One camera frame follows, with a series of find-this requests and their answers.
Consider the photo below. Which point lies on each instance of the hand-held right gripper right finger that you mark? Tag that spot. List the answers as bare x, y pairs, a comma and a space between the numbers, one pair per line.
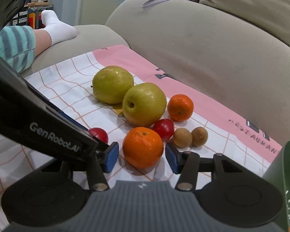
172, 157

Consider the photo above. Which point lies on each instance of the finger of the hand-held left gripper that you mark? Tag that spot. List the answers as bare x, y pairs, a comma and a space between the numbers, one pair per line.
72, 123

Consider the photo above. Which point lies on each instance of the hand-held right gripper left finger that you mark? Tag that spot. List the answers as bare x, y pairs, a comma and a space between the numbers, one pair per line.
111, 157

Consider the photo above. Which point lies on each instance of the brown kiwi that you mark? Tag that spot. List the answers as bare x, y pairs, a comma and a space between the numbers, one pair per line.
200, 136
182, 137

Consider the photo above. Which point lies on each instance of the small red tomato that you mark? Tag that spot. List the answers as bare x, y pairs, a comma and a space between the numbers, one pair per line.
163, 129
99, 134

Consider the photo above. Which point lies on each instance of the green apple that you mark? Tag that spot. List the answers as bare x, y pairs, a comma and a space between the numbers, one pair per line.
111, 84
145, 104

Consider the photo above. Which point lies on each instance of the green bowl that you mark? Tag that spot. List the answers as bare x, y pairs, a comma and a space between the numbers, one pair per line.
278, 174

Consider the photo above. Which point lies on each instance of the pink and white printed cloth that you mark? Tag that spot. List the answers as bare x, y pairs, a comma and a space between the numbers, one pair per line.
62, 84

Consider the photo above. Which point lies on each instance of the striped teal pants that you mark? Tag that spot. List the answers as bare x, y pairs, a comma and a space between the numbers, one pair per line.
14, 46

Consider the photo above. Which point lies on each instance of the person's left leg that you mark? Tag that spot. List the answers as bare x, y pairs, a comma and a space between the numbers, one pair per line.
42, 41

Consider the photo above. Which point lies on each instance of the white sock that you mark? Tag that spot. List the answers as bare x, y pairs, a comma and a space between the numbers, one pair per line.
59, 27

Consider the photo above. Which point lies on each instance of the colourful cluttered shelf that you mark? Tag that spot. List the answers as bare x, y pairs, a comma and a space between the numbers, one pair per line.
35, 17

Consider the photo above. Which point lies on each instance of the beige sofa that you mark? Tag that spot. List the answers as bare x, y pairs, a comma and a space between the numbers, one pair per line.
207, 53

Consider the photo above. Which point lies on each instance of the beige cushion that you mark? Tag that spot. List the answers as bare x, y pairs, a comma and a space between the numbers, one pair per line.
256, 4

